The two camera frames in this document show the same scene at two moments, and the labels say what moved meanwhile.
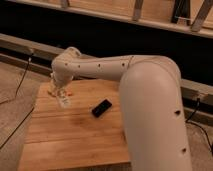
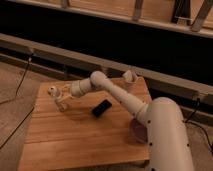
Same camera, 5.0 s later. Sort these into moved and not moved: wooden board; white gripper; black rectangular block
Moved: white gripper
Not moved: black rectangular block; wooden board
